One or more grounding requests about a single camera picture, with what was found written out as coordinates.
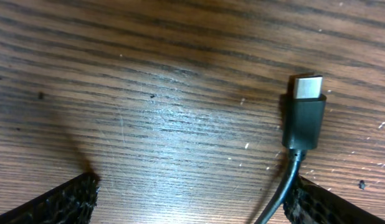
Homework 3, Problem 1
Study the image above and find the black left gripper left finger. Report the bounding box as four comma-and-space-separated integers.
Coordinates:
0, 172, 100, 224

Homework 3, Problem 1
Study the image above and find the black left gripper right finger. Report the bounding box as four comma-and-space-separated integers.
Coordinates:
283, 176, 385, 224

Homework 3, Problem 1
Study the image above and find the black USB charging cable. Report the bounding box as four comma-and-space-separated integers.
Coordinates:
254, 74, 328, 224

